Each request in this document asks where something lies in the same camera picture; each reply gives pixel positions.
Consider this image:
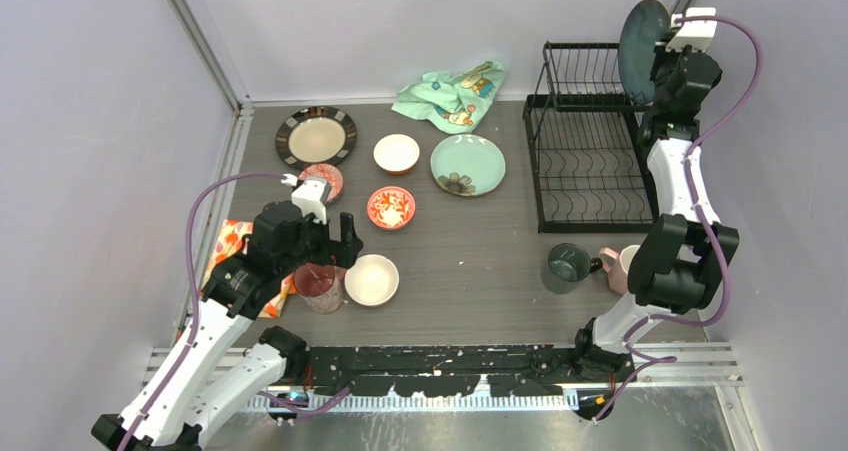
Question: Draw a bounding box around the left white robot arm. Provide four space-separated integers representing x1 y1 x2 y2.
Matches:
91 201 363 450

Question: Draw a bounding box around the orange coral pattern bowl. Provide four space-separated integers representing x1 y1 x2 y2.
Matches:
366 186 416 230

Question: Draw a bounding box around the white bowl orange outside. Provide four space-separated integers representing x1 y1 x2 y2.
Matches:
373 134 420 175

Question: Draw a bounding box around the pale pink mug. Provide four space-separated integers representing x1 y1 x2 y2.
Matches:
598 245 640 295

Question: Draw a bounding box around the pink glass mug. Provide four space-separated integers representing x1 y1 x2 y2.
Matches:
292 263 346 314

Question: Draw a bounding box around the dark green mug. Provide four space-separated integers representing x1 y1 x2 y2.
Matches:
540 243 602 295

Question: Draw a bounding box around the mint green cartoon cloth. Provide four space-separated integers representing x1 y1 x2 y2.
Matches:
391 60 506 135

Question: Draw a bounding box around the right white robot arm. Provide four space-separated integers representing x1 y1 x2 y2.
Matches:
570 45 739 382

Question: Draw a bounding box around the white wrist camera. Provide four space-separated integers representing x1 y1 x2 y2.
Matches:
665 7 717 53
280 174 332 224

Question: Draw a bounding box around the mint green flower plate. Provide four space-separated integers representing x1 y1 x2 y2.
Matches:
430 134 506 197

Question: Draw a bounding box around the orange floral cloth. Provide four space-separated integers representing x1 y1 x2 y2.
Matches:
199 219 296 319

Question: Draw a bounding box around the black rimmed cream plate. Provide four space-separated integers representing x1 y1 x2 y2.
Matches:
274 106 358 170

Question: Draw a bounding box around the dark blue floral plate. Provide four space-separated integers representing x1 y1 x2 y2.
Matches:
618 0 670 105

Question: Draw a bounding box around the black wire dish rack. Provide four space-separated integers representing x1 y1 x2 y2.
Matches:
522 42 658 234

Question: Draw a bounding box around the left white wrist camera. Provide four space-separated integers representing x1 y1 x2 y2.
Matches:
280 174 332 224

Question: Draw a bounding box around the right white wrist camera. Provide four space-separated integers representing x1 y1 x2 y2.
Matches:
665 7 717 53

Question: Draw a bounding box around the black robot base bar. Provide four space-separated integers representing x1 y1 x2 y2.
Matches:
277 344 634 398

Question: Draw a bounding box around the white ceramic bowl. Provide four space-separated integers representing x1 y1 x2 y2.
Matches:
344 254 400 307

